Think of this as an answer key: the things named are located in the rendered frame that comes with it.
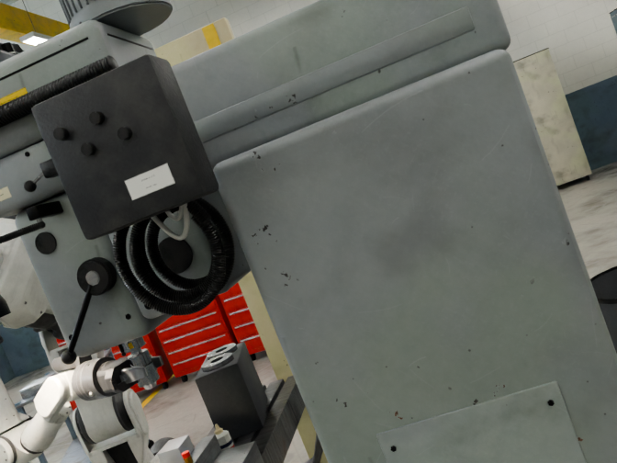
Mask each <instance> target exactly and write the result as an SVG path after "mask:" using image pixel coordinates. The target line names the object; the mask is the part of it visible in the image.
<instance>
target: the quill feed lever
mask: <svg viewBox="0 0 617 463"><path fill-rule="evenodd" d="M77 281H78V284H79V286H80V287H81V289H82V290H83V291H84V292H86V293H85V296H84V302H83V305H82V308H81V310H80V313H79V316H78V319H77V322H76V325H75V328H74V331H73V336H72V339H71V342H70V344H69V347H68V349H67V350H65V351H63V352H62V354H61V361H62V362H63V364H65V365H71V364H73V363H74V362H75V361H76V358H77V354H76V353H75V352H74V348H75V346H76V343H77V340H78V337H79V334H80V332H81V329H82V326H83V323H84V317H85V314H86V312H87V309H88V306H89V303H90V300H91V298H92V295H93V296H98V295H102V294H104V293H106V292H108V291H109V290H110V289H112V288H113V287H114V286H115V284H116V281H117V272H116V269H115V267H114V266H113V265H112V264H111V263H110V262H109V261H108V260H106V259H105V258H102V257H95V258H92V259H89V260H87V261H85V262H83V263H82V264H81V265H80V266H79V268H78V271H77Z"/></svg>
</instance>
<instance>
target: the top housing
mask: <svg viewBox="0 0 617 463"><path fill-rule="evenodd" d="M145 54H150V55H153V56H156V53H155V51H154V48H153V46H152V44H151V42H150V41H148V40H147V39H145V38H143V37H140V36H138V35H135V34H132V33H129V32H127V31H125V30H122V29H119V28H115V27H112V26H109V25H107V24H105V23H102V22H99V21H96V20H88V21H85V22H84V23H82V24H80V25H78V26H76V27H74V28H70V29H68V30H66V31H64V32H63V33H61V34H59V35H57V36H55V37H53V38H51V39H49V40H45V41H43V42H41V43H38V44H37V45H36V46H34V47H32V48H30V49H28V50H26V51H22V52H20V53H19V54H17V55H15V56H13V57H11V58H9V59H7V60H5V61H3V62H0V106H2V105H3V104H5V103H7V102H9V101H11V100H13V99H16V98H17V97H20V96H23V95H24V94H26V93H29V92H30V91H33V90H35V89H37V88H39V87H42V86H44V85H46V84H49V83H50V82H52V81H55V80H58V79H59V78H61V77H64V76H65V75H67V74H69V73H72V72H75V71H76V70H77V71H78V69H81V68H84V67H85V66H87V65H89V64H90V63H93V62H95V61H98V60H101V59H102V58H105V57H107V55H110V56H112V57H113V58H114V59H115V60H116V61H117V63H118V66H121V65H123V64H125V63H127V62H131V61H133V60H135V59H137V58H139V57H141V56H143V55H145ZM156 57H157V56H156ZM40 141H44V140H43V138H42V136H41V133H40V131H39V127H38V125H37V122H36V120H35V119H34V116H33V114H32V113H31V114H29V115H27V116H25V117H23V118H22V119H17V120H16V121H14V122H11V123H9V124H7V125H5V126H4V127H1V128H0V159H3V158H5V157H7V156H8V155H11V154H13V153H15V152H19V151H21V150H23V149H25V148H27V147H29V146H31V145H33V144H36V143H38V142H40Z"/></svg>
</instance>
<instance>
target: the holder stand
mask: <svg viewBox="0 0 617 463"><path fill-rule="evenodd" d="M195 382H196V385H197V387H198V389H199V392H200V394H201V397H202V399H203V401H204V403H205V405H206V408H207V410H208V414H209V416H210V419H211V421H212V423H213V425H214V427H215V424H216V423H217V424H218V426H219V428H222V429H223V430H227V431H229V433H230V437H231V439H232V440H233V439H236V438H238V437H241V436H243V435H247V434H249V433H252V432H254V431H257V430H259V429H262V428H264V418H265V412H266V405H267V397H266V394H265V392H264V388H263V385H262V383H261V381H260V379H259V377H258V374H257V372H256V369H255V367H254V364H253V362H252V359H251V356H250V354H249V352H248V349H247V347H246V344H245V343H244V342H242V343H240V344H235V343H232V344H226V345H223V346H222V347H219V348H217V349H215V350H213V351H212V352H210V353H209V354H208V355H207V357H206V359H205V361H204V363H203V365H202V366H201V368H200V370H199V372H198V374H197V375H196V378H195Z"/></svg>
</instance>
